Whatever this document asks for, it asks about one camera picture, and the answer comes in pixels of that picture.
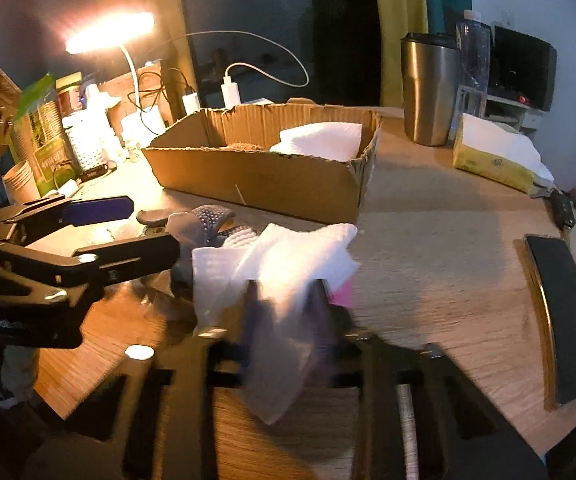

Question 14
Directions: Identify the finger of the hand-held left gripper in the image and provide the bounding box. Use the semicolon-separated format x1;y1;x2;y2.
5;195;135;234
0;232;181;311

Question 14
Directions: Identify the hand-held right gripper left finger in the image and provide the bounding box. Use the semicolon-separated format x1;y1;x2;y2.
113;280;266;480

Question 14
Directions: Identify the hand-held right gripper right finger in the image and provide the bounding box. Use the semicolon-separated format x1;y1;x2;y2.
308;280;551;480

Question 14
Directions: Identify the pink soft block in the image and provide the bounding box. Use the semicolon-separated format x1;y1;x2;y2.
328;280;353;308

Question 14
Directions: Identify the white tissue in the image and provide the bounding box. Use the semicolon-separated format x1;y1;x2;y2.
191;222;360;426
269;121;363;162

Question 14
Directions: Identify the shallow cardboard box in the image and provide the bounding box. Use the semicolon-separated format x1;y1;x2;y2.
140;103;383;224

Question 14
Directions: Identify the white perforated basket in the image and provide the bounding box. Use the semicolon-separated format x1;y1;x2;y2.
63;107;114;171

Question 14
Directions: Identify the stack of paper cups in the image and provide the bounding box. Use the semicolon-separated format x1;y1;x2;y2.
2;160;41;206

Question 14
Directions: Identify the green printed packet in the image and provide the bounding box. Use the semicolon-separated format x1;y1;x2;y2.
10;72;76;196

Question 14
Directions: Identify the dark red jar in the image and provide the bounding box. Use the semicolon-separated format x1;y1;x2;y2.
57;75;86;113

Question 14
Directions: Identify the tall brown carton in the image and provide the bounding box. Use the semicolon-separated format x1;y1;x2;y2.
103;62;166;126

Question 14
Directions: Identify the large white charger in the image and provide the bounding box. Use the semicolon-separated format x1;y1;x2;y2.
221;76;241;109

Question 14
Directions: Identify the white desk lamp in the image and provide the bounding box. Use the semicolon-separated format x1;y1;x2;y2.
64;11;166;143

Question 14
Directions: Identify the yellow tissue pack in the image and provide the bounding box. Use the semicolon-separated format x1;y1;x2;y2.
452;112;554;194

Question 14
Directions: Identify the black smartphone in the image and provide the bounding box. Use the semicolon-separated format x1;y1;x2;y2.
524;233;576;407

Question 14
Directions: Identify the stainless steel tumbler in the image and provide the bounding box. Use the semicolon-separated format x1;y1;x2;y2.
400;32;461;147

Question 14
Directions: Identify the black car key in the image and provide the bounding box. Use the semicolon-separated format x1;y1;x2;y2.
530;185;576;231

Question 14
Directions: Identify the white cabinet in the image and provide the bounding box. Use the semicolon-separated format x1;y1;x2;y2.
485;87;543;133

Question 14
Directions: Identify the clear plastic bottle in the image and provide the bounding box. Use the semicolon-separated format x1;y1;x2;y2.
450;9;492;138

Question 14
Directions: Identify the yellow curtain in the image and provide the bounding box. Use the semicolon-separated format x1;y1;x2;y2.
370;0;429;106

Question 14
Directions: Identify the black monitor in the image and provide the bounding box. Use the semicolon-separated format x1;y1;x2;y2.
488;25;557;112

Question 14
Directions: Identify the black cable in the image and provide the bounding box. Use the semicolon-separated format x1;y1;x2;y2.
135;67;191;111

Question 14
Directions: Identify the white charging cable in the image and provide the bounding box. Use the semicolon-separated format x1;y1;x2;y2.
160;30;310;88

